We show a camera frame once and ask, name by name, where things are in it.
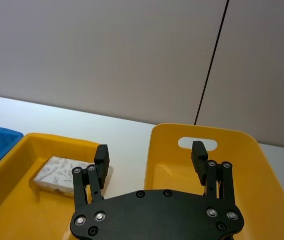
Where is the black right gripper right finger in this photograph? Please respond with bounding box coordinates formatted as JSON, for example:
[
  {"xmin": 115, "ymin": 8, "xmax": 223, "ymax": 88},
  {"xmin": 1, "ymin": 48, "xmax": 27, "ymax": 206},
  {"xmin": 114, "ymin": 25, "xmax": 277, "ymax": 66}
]
[{"xmin": 191, "ymin": 141, "xmax": 236, "ymax": 206}]

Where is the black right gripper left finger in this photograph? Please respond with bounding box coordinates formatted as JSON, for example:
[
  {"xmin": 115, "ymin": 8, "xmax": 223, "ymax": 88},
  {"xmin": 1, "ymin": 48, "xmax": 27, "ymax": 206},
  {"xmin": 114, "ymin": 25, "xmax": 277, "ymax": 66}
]
[{"xmin": 72, "ymin": 144, "xmax": 111, "ymax": 212}]

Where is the white leaf-print tissue pack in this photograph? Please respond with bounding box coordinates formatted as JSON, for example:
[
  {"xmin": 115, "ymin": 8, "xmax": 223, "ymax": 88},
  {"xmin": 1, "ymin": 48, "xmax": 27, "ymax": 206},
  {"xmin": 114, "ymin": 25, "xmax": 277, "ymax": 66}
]
[{"xmin": 33, "ymin": 156, "xmax": 114, "ymax": 199}]

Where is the shallow yellow plastic tray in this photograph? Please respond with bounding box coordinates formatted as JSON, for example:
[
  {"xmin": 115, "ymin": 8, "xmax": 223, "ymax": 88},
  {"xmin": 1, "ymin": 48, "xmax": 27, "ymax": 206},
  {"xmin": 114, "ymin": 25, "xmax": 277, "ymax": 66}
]
[{"xmin": 0, "ymin": 132, "xmax": 103, "ymax": 240}]

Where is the blue plastic bin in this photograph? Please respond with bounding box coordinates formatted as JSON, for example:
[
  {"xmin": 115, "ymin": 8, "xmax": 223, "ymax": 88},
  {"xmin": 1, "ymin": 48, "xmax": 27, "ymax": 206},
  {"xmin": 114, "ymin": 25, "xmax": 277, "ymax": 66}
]
[{"xmin": 0, "ymin": 123, "xmax": 24, "ymax": 180}]

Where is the yellow plastic bin with handle slot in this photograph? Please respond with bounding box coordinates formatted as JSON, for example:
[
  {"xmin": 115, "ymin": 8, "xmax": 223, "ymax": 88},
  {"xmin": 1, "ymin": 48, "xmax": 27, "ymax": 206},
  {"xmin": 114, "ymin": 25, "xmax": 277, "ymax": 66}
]
[{"xmin": 143, "ymin": 122, "xmax": 284, "ymax": 240}]

